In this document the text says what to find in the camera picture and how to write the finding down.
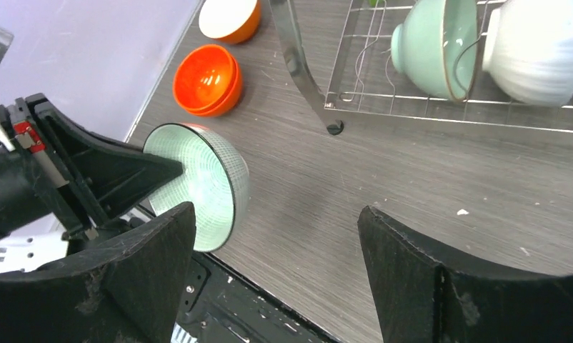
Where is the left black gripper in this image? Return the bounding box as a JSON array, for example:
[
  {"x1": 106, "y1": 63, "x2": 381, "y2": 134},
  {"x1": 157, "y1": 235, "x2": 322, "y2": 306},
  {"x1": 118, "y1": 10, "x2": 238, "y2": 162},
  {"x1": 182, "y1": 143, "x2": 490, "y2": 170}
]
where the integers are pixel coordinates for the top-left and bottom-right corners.
[{"x1": 0, "y1": 94, "x2": 184, "y2": 239}]

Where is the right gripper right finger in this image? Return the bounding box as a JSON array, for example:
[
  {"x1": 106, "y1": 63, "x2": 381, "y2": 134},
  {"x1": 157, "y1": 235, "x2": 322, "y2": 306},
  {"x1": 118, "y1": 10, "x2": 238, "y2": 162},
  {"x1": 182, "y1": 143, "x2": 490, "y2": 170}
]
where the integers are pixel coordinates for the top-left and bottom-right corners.
[{"x1": 357, "y1": 207, "x2": 573, "y2": 342}]

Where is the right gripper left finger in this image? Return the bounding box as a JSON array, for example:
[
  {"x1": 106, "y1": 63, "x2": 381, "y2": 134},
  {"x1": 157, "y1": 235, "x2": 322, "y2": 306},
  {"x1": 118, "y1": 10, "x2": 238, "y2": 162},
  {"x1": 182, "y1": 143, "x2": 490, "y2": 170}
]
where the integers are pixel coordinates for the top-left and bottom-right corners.
[{"x1": 0, "y1": 202, "x2": 196, "y2": 342}]

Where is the pale green bowl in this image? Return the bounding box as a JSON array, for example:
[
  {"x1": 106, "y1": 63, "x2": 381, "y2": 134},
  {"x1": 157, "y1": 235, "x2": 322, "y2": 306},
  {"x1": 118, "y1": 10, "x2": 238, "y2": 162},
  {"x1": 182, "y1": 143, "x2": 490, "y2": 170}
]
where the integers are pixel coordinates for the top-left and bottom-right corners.
[
  {"x1": 391, "y1": 0, "x2": 479, "y2": 101},
  {"x1": 144, "y1": 123, "x2": 249, "y2": 252}
]

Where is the orange bowl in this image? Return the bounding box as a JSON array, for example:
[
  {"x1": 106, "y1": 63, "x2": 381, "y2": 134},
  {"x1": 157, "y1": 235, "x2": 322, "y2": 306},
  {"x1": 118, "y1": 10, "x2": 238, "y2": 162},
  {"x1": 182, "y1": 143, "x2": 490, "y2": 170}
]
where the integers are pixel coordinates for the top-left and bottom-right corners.
[
  {"x1": 184, "y1": 57, "x2": 243, "y2": 117},
  {"x1": 172, "y1": 44, "x2": 235, "y2": 113}
]

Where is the steel two-tier dish rack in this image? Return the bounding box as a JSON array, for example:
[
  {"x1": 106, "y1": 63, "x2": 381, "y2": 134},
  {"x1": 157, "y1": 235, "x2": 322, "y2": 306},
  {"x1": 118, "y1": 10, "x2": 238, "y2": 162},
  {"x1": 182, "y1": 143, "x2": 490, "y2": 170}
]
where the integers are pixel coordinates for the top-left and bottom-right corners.
[{"x1": 270, "y1": 1, "x2": 573, "y2": 146}]

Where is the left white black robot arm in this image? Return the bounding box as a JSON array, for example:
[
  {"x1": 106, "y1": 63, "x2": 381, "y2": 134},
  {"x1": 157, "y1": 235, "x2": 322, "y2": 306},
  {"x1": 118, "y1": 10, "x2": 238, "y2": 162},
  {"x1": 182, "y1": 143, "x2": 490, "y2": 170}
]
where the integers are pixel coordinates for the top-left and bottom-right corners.
[{"x1": 0, "y1": 94, "x2": 184, "y2": 273}]

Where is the white bowl in rack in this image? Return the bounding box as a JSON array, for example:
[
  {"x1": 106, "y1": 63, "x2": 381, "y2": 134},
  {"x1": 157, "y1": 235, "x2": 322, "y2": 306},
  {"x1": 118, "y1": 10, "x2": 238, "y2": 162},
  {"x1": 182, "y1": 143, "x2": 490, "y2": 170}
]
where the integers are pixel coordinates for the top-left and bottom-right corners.
[{"x1": 482, "y1": 1, "x2": 573, "y2": 107}]

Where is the white bowl brown outside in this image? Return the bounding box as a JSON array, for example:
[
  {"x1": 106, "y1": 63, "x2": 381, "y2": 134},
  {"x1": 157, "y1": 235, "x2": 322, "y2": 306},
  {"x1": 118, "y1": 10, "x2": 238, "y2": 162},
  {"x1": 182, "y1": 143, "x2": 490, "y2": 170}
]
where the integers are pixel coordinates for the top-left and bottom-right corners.
[{"x1": 199, "y1": 0, "x2": 261, "y2": 44}]

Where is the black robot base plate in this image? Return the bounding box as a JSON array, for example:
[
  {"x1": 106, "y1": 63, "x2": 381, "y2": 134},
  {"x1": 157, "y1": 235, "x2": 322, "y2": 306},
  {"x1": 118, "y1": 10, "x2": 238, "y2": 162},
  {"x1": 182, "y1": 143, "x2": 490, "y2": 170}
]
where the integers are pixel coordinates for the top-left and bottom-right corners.
[{"x1": 171, "y1": 252, "x2": 338, "y2": 343}]

